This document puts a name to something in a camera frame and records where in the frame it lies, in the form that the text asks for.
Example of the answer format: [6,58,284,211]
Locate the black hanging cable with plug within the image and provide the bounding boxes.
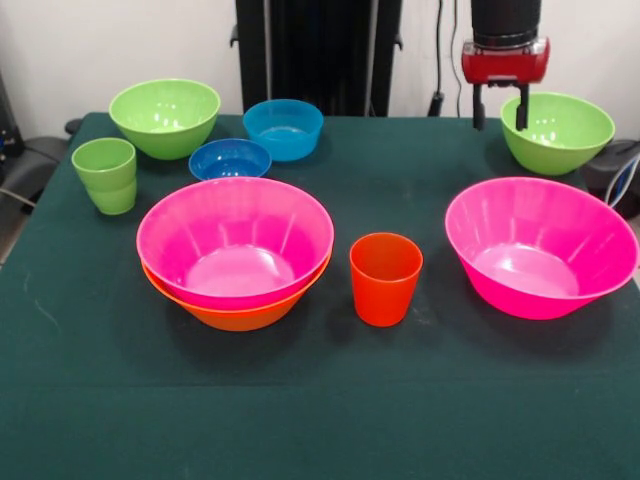
[429,0,448,117]

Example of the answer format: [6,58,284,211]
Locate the orange plastic bowl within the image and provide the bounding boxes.
[141,252,334,333]

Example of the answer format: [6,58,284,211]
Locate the dark green tablecloth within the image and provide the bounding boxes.
[0,112,640,480]

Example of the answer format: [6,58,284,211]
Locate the red plastic cup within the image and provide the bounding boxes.
[349,232,425,328]

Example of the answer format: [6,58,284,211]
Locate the light blue plastic bowl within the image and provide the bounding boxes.
[242,98,325,163]

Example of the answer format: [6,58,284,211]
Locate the dark blue plastic bowl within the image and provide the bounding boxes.
[188,138,273,182]

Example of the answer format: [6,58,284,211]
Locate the green plastic bowl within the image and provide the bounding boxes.
[108,78,222,161]
[500,91,616,177]

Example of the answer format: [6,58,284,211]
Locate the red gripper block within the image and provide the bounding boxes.
[460,37,552,132]

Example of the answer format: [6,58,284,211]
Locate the green plastic cup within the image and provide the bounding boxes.
[70,137,138,216]

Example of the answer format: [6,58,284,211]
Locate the pink plastic bowl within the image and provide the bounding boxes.
[444,176,640,321]
[136,176,335,311]

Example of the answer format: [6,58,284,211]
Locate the black office chair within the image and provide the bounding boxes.
[0,118,81,204]
[579,138,640,219]

